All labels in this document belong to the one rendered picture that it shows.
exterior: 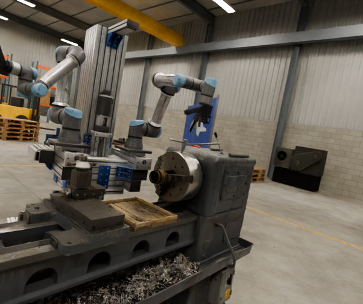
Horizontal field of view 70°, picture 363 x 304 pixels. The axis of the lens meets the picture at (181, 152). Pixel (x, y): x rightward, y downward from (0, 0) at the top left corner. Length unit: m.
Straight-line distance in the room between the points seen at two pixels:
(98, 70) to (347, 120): 10.21
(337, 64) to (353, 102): 1.62
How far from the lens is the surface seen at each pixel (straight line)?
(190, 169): 1.53
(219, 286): 2.07
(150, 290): 1.47
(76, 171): 1.31
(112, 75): 2.19
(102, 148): 2.10
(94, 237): 1.11
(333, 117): 11.56
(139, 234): 1.34
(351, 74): 11.81
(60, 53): 2.03
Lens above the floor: 1.38
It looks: 5 degrees down
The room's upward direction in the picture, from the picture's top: 10 degrees clockwise
